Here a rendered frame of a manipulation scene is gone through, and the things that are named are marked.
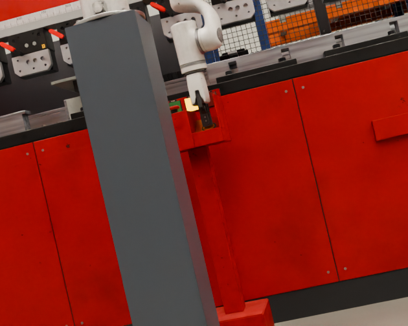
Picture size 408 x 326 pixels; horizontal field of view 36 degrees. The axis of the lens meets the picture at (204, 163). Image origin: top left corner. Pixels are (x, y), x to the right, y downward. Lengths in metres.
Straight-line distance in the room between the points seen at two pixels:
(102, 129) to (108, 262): 0.88
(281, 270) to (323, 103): 0.60
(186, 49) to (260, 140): 0.46
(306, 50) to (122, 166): 1.06
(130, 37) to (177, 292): 0.62
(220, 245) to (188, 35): 0.67
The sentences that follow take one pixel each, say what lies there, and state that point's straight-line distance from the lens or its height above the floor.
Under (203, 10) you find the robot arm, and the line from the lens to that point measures 1.98.
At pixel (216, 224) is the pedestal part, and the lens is 1.99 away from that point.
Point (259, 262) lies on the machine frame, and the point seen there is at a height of 0.22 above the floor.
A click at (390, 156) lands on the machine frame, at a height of 0.49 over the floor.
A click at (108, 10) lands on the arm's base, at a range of 1.60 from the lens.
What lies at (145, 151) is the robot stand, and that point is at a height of 0.66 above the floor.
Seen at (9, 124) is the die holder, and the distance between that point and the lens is 2.55.
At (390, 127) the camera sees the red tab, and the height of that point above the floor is 0.59.
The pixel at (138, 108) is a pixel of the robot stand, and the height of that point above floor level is 0.76.
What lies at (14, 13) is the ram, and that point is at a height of 1.34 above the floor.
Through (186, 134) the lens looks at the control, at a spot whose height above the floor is 0.71.
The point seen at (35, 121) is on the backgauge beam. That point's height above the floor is 0.95.
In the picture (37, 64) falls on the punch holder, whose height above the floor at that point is 1.13.
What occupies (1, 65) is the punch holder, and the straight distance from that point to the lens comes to 2.58.
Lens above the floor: 0.58
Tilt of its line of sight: 1 degrees up
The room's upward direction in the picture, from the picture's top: 13 degrees counter-clockwise
